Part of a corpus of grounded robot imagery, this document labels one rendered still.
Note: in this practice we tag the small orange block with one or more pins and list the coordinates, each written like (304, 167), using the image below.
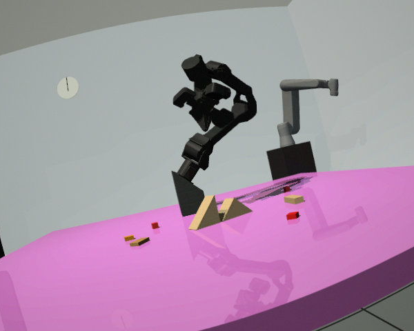
(131, 237)

